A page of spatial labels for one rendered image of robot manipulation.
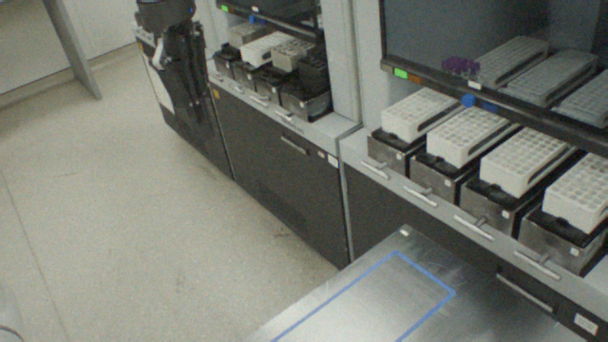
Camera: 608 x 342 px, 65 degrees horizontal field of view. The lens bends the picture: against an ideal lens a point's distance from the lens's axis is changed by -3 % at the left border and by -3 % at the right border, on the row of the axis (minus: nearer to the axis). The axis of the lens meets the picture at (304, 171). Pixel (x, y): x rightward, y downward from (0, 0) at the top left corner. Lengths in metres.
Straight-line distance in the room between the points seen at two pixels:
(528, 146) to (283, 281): 1.19
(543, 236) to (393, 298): 0.34
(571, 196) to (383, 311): 0.43
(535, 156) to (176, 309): 1.48
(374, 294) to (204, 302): 1.25
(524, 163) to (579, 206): 0.15
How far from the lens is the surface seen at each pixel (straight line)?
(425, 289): 0.91
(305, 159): 1.65
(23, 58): 4.44
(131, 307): 2.18
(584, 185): 1.09
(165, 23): 0.70
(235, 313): 1.99
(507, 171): 1.09
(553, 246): 1.07
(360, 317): 0.87
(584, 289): 1.10
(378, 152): 1.30
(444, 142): 1.17
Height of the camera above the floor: 1.52
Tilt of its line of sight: 37 degrees down
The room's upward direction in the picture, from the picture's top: 10 degrees counter-clockwise
